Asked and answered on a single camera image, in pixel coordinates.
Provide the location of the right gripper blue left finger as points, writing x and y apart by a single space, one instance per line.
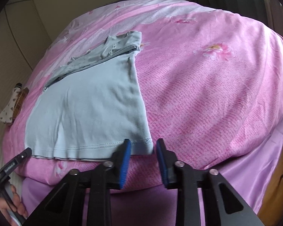
120 159

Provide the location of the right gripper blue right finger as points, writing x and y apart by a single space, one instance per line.
166 160

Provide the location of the light blue long-sleeve shirt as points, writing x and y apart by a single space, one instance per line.
91 105

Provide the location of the person's left hand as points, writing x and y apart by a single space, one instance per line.
16 206

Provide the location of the white patterned folded garment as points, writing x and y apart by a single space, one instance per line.
6 115

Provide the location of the brown striped folded garment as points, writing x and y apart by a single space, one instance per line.
19 102

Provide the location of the white wardrobe doors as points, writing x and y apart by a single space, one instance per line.
23 42

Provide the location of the wooden bed frame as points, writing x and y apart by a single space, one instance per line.
271 211

